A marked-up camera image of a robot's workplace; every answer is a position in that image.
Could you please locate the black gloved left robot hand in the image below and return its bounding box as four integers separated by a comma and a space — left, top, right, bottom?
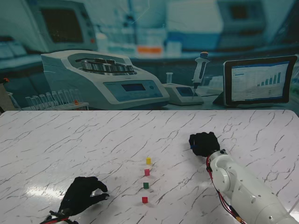
58, 176, 110, 217

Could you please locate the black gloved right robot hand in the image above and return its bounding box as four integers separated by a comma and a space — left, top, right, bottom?
188, 132, 221, 158

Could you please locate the printed laboratory scene backdrop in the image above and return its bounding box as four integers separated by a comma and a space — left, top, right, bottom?
0, 0, 299, 111

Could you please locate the red left wrist cable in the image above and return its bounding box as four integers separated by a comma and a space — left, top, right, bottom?
43, 217, 71, 224

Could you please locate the red wrist cable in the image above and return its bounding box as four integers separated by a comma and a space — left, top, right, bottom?
43, 217, 71, 224
206, 155, 246, 224

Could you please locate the red right wrist cable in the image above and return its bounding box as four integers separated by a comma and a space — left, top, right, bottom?
206, 155, 246, 224

